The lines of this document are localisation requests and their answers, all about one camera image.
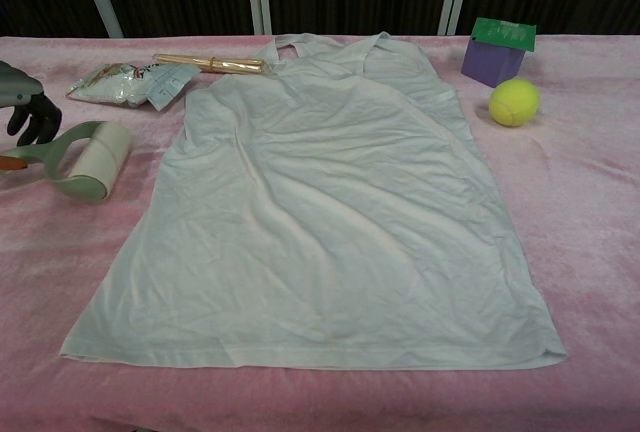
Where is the yellow tennis ball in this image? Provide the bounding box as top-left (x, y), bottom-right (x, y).
top-left (488, 78), bottom-right (541, 128)

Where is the pink fleece blanket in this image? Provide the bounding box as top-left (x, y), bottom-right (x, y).
top-left (0, 34), bottom-right (640, 432)

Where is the green lint roller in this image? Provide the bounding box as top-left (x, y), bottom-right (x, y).
top-left (0, 120), bottom-right (134, 202)

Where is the purple cube box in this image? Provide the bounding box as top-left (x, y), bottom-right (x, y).
top-left (460, 36), bottom-right (526, 88)

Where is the wooden stick bundle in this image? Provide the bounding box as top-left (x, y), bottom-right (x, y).
top-left (152, 52), bottom-right (266, 75)

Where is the white tank top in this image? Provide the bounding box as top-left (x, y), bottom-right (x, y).
top-left (58, 30), bottom-right (569, 371)

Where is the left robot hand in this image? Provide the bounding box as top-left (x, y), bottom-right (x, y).
top-left (0, 60), bottom-right (62, 172)

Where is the white snack bag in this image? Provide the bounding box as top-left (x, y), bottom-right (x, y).
top-left (66, 62), bottom-right (195, 112)

